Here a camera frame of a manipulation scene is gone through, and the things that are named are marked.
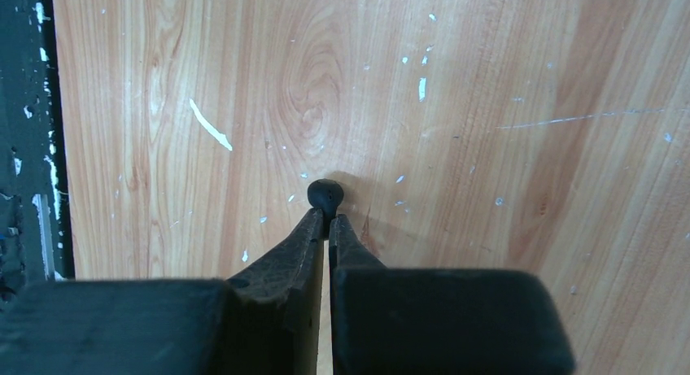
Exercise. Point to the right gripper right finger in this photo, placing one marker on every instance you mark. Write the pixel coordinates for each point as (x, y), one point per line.
(438, 320)

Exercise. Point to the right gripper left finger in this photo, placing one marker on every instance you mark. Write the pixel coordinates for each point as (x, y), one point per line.
(263, 320)

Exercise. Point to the black earbud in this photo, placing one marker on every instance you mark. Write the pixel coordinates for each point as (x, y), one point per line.
(326, 195)

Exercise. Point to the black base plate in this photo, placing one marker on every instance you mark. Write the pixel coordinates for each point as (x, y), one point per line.
(36, 234)

